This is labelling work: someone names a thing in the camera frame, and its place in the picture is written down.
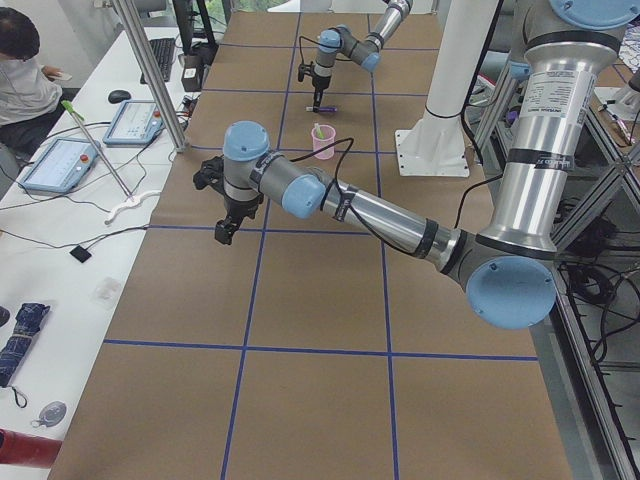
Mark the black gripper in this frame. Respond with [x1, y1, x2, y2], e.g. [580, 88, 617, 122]
[214, 193, 264, 245]
[312, 75, 331, 110]

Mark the purple highlighter pen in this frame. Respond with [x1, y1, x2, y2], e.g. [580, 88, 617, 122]
[305, 106, 338, 113]

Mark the green highlighter pen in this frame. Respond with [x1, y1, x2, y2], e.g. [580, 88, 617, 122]
[314, 123, 325, 139]

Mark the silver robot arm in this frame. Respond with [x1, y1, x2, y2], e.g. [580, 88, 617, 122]
[212, 1, 618, 329]
[298, 0, 413, 113]

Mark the pink plastic pen holder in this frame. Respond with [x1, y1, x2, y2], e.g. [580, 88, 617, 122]
[311, 123, 336, 160]

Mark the black cardboard box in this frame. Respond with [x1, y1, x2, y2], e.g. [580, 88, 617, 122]
[181, 55, 204, 93]

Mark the far blue teach pendant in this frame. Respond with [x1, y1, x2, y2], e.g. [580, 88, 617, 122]
[103, 100, 164, 147]

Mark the blue teach pendant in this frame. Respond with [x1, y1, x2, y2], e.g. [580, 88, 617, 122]
[18, 138, 98, 194]
[103, 100, 164, 147]

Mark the small black square device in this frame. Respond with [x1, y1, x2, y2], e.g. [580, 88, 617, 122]
[69, 245, 92, 263]

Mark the black computer monitor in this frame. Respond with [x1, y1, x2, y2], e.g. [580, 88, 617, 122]
[171, 0, 219, 57]

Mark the black keyboard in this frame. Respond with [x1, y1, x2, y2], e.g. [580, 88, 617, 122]
[149, 37, 175, 82]

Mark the black computer mouse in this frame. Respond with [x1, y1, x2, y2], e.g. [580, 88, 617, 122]
[107, 89, 131, 104]

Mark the near blue teach pendant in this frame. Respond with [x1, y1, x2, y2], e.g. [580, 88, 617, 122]
[18, 138, 98, 194]

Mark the metal grabber stick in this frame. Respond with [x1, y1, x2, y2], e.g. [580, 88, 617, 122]
[61, 100, 133, 200]

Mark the folded blue umbrella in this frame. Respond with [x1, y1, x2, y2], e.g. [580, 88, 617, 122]
[1, 303, 50, 388]

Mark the seated person white shirt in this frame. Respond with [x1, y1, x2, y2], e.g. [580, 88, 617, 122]
[1, 7, 73, 155]

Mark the red cylinder bottle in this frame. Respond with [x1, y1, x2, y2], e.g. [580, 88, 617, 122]
[0, 429, 62, 468]

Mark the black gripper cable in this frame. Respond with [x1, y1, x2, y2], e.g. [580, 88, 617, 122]
[298, 35, 359, 66]
[289, 136, 401, 257]

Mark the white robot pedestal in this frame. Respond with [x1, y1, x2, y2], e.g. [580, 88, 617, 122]
[395, 0, 501, 177]

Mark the aluminium frame post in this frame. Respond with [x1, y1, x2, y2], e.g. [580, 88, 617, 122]
[112, 0, 187, 153]

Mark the grey round keychain pouch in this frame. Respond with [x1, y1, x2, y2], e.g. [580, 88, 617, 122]
[31, 401, 67, 428]

